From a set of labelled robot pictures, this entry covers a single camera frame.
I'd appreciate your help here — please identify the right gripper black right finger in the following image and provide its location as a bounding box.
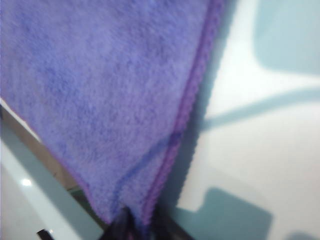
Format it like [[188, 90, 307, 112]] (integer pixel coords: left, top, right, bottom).
[[147, 203, 182, 240]]

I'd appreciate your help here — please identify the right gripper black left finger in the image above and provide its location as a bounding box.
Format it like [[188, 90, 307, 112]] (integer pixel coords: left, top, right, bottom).
[[104, 208, 135, 240]]

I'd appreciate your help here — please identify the purple microfibre cloth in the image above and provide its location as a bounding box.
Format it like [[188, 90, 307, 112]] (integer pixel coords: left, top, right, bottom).
[[0, 0, 227, 227]]

